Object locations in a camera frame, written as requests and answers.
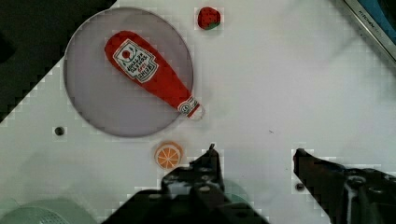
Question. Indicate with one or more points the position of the green perforated colander basket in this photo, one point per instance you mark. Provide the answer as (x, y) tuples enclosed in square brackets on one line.
[(58, 211)]

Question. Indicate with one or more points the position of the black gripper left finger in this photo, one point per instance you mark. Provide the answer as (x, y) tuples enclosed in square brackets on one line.
[(188, 195)]

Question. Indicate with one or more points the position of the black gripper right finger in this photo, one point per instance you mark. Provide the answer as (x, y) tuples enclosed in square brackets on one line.
[(348, 195)]

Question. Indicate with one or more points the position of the red plush ketchup bottle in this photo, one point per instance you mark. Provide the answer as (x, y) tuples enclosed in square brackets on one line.
[(134, 57)]

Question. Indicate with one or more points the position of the orange slice toy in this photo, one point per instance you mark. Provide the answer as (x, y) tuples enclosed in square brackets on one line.
[(168, 155)]

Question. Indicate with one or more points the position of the silver toaster oven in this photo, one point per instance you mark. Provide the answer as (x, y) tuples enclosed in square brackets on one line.
[(378, 19)]

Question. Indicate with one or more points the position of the red toy strawberry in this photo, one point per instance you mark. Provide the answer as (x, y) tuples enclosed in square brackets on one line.
[(208, 18)]

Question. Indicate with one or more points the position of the green mug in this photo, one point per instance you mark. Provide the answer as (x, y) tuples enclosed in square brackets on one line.
[(235, 192)]

